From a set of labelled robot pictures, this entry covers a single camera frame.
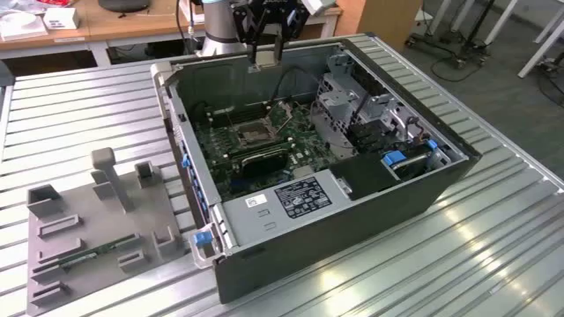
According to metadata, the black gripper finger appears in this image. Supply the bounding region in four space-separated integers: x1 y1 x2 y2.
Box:
272 6 309 66
232 3 268 73

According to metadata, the silver CPU plate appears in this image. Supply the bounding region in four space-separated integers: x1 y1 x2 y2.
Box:
252 50 282 71

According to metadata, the metal socket cover frame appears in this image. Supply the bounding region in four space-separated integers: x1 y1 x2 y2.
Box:
264 101 294 123

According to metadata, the metal CPU socket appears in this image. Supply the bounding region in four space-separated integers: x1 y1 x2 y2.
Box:
232 120 285 150

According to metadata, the black plastic cover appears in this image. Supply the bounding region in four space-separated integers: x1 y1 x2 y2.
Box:
329 154 401 201

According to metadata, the wooden cabinet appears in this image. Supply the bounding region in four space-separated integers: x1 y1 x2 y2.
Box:
358 0 422 53

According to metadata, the perforated metal drive cage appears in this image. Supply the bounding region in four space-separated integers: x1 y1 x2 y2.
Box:
313 71 369 158

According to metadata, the black round object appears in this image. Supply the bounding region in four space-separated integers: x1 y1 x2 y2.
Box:
97 0 150 13

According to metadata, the silver disk bay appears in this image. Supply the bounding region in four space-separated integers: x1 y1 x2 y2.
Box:
356 92 409 126

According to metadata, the green motherboard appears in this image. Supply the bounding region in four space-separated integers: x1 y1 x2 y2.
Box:
193 100 356 201

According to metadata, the black wheeled stand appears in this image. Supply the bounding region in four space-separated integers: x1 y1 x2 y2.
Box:
404 0 494 69

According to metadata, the black plastic fan shroud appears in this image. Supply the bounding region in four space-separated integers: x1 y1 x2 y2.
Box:
238 149 290 178

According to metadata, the white printed box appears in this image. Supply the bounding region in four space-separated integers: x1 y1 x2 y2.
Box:
42 8 81 30

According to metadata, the blue disk carrier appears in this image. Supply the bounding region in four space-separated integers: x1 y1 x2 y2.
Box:
378 148 433 182

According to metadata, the white flat box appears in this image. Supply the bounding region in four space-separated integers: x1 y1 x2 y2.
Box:
0 11 48 42

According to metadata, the grey power supply unit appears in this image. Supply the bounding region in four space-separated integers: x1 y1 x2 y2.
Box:
218 170 353 248

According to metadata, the black open PC case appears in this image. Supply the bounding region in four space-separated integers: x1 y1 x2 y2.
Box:
149 32 481 304

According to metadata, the grey parts rack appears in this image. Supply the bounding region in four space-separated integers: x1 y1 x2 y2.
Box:
25 147 189 316

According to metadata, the green RAM stick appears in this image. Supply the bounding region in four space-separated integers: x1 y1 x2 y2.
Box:
56 233 136 269

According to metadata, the black hanging cable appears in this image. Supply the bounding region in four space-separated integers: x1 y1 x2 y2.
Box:
174 0 198 47

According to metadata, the black internal cable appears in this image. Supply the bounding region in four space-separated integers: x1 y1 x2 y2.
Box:
269 65 318 102

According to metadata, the white table frame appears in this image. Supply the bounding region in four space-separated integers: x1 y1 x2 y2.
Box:
422 0 521 46
517 0 564 79

